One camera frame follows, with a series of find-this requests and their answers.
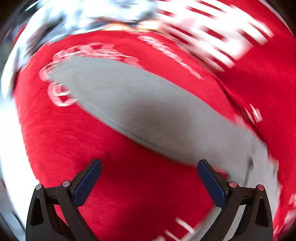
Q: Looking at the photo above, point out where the grey knit sweater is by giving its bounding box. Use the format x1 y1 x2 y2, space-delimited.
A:
44 56 279 240

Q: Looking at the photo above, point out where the red sofa seat cushion cover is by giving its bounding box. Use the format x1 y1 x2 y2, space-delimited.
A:
15 29 295 240

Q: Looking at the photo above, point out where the red sofa back cushion cover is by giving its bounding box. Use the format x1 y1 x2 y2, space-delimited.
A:
137 1 295 154

